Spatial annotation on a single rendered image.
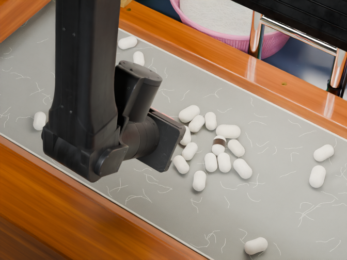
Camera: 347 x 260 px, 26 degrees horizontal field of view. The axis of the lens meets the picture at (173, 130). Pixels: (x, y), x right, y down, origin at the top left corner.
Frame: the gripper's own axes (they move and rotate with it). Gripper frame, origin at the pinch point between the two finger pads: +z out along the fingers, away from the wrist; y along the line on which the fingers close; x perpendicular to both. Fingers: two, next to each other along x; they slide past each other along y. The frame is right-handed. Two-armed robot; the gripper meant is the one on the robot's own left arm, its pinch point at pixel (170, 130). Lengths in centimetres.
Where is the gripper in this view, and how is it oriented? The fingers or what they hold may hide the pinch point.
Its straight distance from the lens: 109.3
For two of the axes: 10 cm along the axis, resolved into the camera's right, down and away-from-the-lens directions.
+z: 4.3, -0.7, 9.0
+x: -3.8, 8.9, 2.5
